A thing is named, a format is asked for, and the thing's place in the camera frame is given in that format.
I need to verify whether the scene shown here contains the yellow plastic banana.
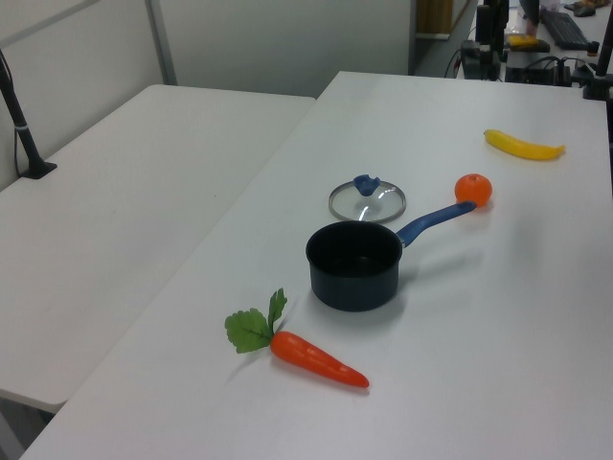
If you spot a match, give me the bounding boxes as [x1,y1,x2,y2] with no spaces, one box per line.
[483,127,567,162]

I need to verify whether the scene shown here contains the black monitor stand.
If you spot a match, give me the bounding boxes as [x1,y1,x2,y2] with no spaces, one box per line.
[474,0,511,66]

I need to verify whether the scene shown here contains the orange toy mandarin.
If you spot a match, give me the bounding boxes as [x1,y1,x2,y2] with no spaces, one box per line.
[453,172,494,206]

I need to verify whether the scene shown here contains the black electronics box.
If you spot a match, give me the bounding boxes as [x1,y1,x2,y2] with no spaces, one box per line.
[504,55,577,88]

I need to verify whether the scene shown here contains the black keyboard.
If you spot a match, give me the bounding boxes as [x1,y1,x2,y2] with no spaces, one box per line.
[539,8,589,50]

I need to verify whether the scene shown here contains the dark saucepan with blue handle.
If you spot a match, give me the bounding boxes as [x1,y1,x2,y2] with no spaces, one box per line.
[305,200,478,313]

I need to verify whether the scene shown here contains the black camera stand clamp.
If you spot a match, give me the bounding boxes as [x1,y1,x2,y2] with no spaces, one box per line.
[580,0,613,102]

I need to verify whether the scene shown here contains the orange plastic carrot with leaves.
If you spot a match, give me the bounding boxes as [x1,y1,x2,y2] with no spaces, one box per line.
[224,287,371,390]

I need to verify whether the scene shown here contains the wooden panel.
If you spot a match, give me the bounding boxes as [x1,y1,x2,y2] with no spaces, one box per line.
[415,0,454,35]

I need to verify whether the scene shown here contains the black pole stand with base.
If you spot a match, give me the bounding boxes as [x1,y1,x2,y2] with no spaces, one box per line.
[0,47,58,180]

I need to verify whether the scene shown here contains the glass lid with blue knob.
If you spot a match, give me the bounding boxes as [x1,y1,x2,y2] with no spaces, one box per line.
[328,173,408,224]

